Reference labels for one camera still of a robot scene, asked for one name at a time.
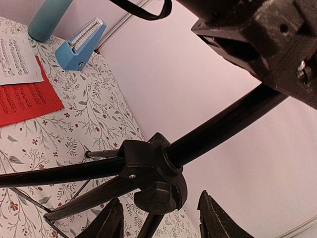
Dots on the right aluminium corner post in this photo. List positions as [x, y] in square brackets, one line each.
[307, 229]

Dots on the white sheet music paper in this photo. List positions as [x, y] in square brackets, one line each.
[18, 64]

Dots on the aluminium corner post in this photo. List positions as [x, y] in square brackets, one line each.
[113, 30]
[307, 229]

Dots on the black music stand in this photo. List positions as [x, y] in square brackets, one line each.
[152, 169]

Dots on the teal cylindrical cup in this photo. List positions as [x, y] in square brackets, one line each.
[47, 18]

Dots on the blue metronome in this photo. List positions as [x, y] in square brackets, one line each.
[75, 52]

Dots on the left aluminium corner post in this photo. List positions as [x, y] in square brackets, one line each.
[113, 30]

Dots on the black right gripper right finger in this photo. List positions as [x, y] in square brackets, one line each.
[215, 222]

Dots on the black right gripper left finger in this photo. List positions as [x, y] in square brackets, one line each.
[108, 224]

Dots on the red sheet music paper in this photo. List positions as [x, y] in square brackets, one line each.
[28, 101]

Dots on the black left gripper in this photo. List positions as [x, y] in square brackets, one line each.
[274, 40]

